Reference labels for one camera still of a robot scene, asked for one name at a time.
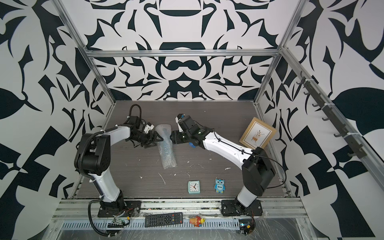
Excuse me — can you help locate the clear bubble wrap sheet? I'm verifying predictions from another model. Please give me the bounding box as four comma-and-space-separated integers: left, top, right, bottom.
155, 124, 177, 169

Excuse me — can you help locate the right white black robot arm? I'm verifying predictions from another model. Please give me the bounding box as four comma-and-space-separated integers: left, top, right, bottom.
170, 114, 276, 215

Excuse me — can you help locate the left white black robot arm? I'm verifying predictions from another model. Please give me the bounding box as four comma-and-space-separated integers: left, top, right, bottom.
74, 104, 164, 212

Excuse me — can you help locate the small teal alarm clock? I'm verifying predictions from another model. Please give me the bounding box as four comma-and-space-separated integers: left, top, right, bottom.
188, 181, 201, 194

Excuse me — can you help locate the blue owl figurine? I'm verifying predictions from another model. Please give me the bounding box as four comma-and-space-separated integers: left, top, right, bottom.
215, 178, 226, 194

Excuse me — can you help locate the wooden framed picture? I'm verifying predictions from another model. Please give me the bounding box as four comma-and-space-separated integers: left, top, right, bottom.
240, 118, 277, 149

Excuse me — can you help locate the black remote control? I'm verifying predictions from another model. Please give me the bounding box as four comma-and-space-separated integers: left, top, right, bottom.
145, 213, 184, 228

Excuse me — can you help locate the red yellow toy figure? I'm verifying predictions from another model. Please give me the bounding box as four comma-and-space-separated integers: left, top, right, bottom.
189, 216, 206, 227

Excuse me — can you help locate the left small circuit board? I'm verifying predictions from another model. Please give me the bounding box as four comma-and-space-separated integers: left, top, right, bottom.
108, 218, 130, 228

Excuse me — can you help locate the small circuit board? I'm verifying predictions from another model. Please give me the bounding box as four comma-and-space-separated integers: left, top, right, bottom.
239, 218, 256, 235
108, 218, 130, 228

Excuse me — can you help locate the right small circuit board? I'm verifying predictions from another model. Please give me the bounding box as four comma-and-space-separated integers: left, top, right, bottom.
239, 218, 256, 235

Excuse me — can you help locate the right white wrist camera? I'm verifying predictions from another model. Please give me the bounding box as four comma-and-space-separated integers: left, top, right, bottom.
175, 113, 186, 133

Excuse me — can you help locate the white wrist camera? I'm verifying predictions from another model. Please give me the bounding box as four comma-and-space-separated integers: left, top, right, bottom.
175, 113, 186, 133
143, 123, 155, 134

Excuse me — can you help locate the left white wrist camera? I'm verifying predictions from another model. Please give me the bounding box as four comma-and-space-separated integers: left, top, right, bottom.
143, 123, 155, 134

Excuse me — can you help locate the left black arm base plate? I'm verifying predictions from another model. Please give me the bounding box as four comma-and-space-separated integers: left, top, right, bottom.
98, 201, 142, 218

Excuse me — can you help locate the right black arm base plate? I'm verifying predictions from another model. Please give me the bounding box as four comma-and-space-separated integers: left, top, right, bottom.
221, 199, 263, 217

